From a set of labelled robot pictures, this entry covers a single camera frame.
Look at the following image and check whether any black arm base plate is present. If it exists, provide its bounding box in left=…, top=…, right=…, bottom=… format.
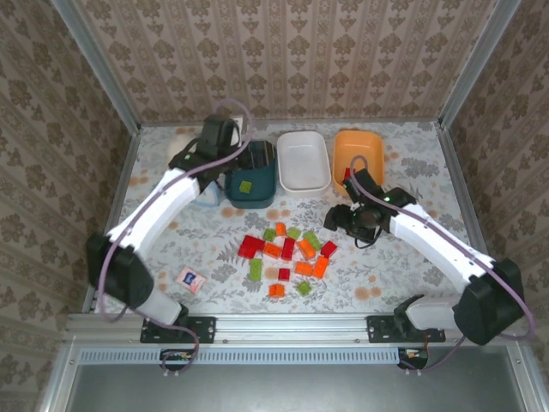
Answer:
left=366, top=315, right=447, bottom=344
left=140, top=316, right=217, bottom=344

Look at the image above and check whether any small black connector box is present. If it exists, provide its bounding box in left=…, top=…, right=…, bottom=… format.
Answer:
left=397, top=347, right=430, bottom=371
left=159, top=348, right=199, bottom=373

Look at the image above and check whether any pink card packet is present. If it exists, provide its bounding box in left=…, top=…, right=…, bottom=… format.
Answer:
left=174, top=265, right=208, bottom=296

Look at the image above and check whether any thin black cable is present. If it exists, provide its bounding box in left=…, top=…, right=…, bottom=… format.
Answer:
left=353, top=233, right=383, bottom=251

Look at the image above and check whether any aluminium frame post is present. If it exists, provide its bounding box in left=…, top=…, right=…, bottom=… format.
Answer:
left=437, top=0, right=525, bottom=130
left=50, top=0, right=142, bottom=135

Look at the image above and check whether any aluminium table side rail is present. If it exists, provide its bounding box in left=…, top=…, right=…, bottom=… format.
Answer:
left=83, top=126, right=142, bottom=317
left=435, top=123, right=498, bottom=267

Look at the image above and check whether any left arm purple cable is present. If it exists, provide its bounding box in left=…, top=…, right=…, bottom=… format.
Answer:
left=94, top=98, right=256, bottom=374

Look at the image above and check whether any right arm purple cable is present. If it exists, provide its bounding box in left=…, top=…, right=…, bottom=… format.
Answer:
left=347, top=154, right=536, bottom=373

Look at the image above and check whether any white plush dog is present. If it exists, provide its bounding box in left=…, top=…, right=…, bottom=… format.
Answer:
left=166, top=136, right=202, bottom=159

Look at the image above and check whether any slotted grey cable duct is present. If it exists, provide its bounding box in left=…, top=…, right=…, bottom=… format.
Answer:
left=79, top=345, right=401, bottom=367

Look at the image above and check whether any grey metal panel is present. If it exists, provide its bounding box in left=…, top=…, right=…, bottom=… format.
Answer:
left=63, top=362, right=531, bottom=412

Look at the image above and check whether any teal plastic container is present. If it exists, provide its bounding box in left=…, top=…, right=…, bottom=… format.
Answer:
left=225, top=140, right=278, bottom=210

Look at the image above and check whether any white plastic container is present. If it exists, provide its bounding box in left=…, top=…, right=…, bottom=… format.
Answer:
left=276, top=130, right=332, bottom=198

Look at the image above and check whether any long aluminium base rail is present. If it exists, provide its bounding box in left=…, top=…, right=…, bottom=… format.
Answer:
left=63, top=312, right=535, bottom=344

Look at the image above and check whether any orange plastic container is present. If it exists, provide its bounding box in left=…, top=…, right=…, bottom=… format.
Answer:
left=332, top=130, right=386, bottom=197

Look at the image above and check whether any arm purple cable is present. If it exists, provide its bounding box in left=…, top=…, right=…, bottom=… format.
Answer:
left=94, top=98, right=256, bottom=374
left=347, top=154, right=536, bottom=373

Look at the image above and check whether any aluminium table end rail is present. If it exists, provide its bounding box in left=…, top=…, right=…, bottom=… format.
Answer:
left=139, top=116, right=442, bottom=129

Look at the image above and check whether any light blue toy clock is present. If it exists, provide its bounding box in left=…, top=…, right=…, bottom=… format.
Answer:
left=197, top=186, right=223, bottom=209

